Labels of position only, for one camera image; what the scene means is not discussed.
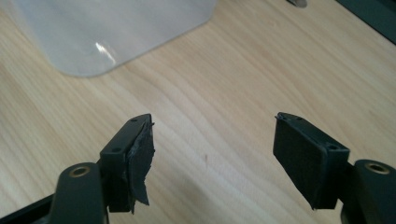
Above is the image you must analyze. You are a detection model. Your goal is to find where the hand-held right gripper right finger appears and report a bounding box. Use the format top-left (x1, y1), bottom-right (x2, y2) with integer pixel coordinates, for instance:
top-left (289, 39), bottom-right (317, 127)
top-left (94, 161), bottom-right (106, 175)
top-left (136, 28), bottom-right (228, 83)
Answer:
top-left (273, 112), bottom-right (351, 211)

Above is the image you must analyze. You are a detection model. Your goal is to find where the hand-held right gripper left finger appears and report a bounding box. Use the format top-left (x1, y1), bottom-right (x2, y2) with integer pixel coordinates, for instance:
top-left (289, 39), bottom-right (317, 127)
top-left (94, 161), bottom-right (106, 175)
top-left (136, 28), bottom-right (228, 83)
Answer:
top-left (99, 113), bottom-right (156, 215)

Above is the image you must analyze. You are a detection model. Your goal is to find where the translucent plastic container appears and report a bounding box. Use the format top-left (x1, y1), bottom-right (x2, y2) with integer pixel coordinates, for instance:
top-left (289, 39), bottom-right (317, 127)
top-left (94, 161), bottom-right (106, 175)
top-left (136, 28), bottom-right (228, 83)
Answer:
top-left (7, 0), bottom-right (218, 78)

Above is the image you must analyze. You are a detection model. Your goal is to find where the dark flat panel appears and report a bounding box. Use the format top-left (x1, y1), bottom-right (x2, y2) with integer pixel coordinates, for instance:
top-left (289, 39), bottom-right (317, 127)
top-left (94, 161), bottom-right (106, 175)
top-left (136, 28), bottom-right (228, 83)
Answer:
top-left (335, 0), bottom-right (396, 45)

